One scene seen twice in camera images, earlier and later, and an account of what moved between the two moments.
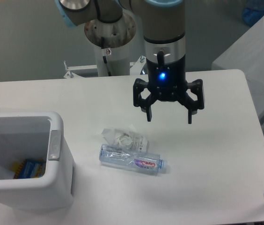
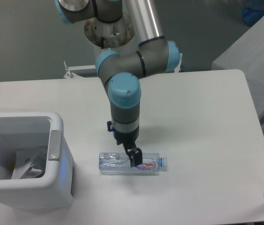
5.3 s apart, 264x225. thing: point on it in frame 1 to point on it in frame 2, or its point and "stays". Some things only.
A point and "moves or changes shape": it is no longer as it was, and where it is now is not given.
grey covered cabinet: (258, 53) stays
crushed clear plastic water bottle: (122, 156) moves or changes shape
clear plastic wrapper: (129, 138) moves or changes shape
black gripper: (167, 82) to (128, 139)
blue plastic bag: (255, 10) stays
